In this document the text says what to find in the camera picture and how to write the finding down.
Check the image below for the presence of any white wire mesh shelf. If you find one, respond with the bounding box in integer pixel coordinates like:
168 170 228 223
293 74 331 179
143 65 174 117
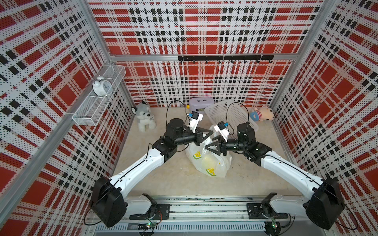
72 65 126 126

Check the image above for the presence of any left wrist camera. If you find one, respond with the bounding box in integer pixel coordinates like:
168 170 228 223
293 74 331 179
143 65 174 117
189 111 203 133

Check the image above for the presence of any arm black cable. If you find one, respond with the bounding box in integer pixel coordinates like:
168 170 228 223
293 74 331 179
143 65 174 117
225 101 251 130
165 99 190 124

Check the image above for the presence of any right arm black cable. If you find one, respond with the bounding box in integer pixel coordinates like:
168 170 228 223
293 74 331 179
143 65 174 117
225 101 251 130

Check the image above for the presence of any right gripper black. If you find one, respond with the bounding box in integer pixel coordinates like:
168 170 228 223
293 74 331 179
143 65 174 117
205 135 247 156

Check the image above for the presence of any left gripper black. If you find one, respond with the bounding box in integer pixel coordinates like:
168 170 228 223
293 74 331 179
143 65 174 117
174 127 213 147

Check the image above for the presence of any pink pig plush toy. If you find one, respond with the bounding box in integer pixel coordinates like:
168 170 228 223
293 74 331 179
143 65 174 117
250 106 274 122

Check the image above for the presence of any white plastic basket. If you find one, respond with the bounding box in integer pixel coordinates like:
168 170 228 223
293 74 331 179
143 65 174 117
205 100 259 131

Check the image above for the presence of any grey husky plush toy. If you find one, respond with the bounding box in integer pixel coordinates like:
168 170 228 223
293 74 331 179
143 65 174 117
131 100 156 132

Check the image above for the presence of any white plastic bag lemon print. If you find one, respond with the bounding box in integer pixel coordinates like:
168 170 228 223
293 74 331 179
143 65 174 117
185 125 232 178

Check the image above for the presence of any white alarm clock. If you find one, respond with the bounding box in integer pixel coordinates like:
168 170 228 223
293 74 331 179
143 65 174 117
92 76 113 97

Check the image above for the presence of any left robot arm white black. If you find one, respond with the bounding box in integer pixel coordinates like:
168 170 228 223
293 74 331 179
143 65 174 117
90 118 213 228

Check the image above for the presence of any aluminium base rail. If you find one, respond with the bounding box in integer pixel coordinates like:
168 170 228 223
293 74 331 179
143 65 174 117
84 196 335 236

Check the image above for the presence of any black wall hook rail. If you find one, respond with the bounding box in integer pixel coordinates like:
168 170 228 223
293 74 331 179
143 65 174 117
178 55 274 62

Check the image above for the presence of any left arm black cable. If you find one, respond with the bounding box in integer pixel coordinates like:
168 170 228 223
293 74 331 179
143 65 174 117
165 99 190 124

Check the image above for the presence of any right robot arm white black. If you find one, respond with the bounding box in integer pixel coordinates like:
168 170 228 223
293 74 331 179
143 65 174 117
205 122 346 230

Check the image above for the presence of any purple plastic stool toy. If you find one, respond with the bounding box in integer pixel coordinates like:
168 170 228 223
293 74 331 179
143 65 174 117
189 97 215 115

